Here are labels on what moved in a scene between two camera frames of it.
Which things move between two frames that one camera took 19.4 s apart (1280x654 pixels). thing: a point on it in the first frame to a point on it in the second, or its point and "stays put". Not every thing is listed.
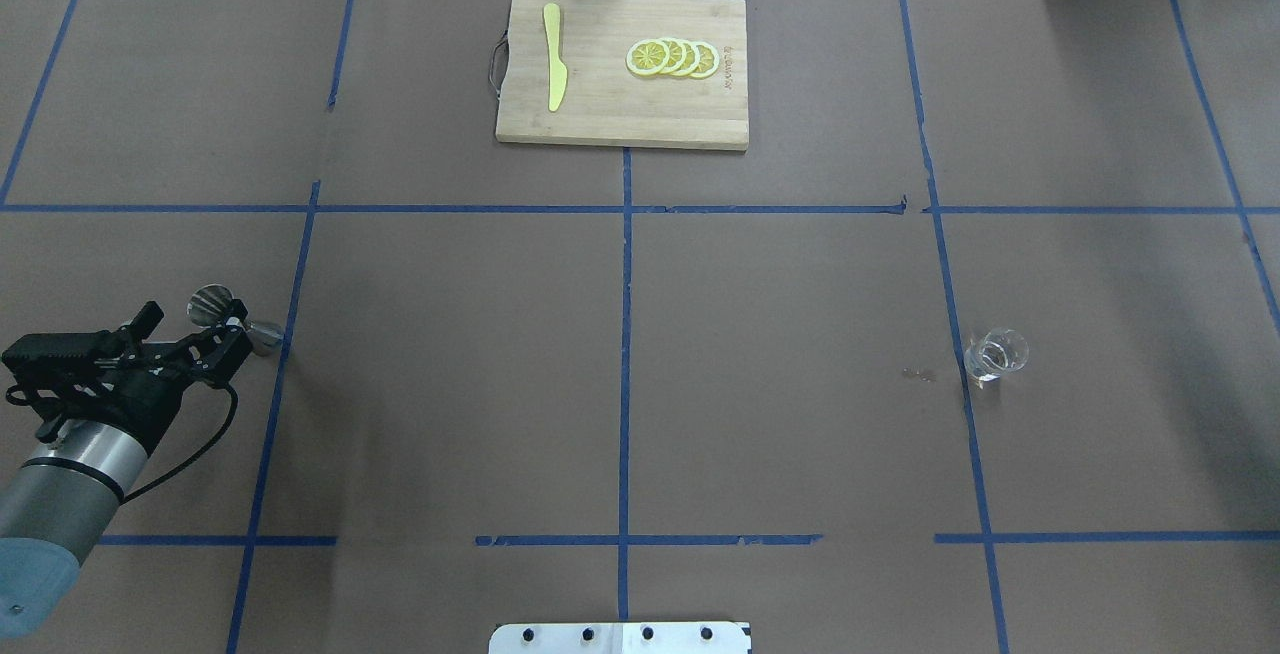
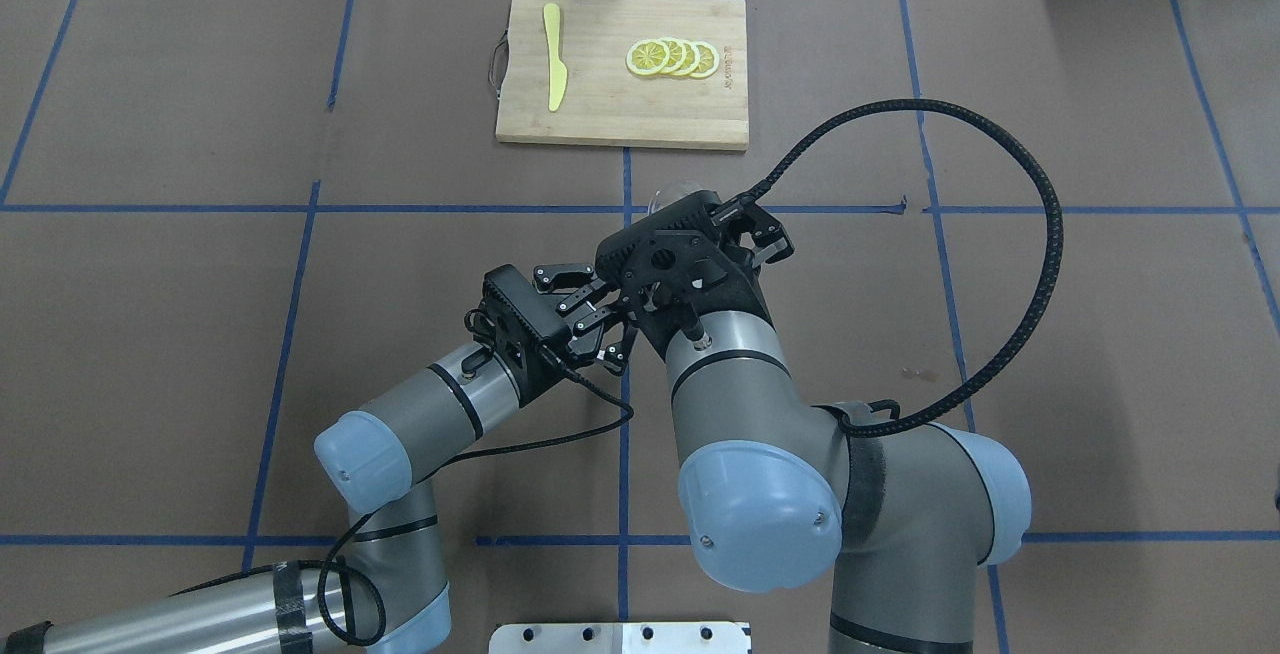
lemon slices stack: (675, 56) stays put
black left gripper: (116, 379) to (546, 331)
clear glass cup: (995, 353) to (672, 192)
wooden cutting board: (605, 102) stays put
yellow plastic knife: (557, 72) stays put
